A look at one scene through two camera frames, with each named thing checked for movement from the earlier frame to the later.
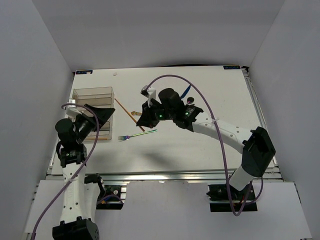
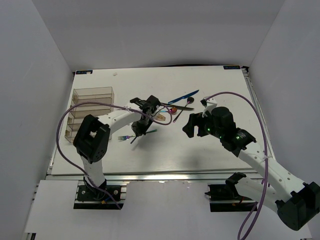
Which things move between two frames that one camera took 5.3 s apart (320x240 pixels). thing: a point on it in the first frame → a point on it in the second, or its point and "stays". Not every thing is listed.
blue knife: (186, 92) → (184, 97)
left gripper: (104, 114) → (139, 131)
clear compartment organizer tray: (103, 97) stays
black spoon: (190, 99) stays
